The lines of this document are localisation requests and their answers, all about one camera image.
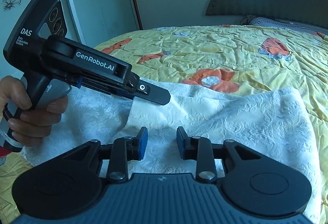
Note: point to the person's left hand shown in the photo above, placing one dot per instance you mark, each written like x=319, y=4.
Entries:
x=43, y=116

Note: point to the yellow printed bedspread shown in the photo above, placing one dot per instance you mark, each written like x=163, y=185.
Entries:
x=230, y=55

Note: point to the white textured pants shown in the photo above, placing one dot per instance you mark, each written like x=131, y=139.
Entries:
x=230, y=121

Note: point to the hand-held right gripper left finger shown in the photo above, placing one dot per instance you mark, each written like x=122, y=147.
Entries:
x=143, y=142

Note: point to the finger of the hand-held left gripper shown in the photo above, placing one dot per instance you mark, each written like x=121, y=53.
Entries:
x=153, y=93

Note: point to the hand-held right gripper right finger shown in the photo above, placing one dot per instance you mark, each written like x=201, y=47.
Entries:
x=181, y=142

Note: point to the patterned grey pillow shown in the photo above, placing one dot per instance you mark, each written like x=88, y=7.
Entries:
x=276, y=22

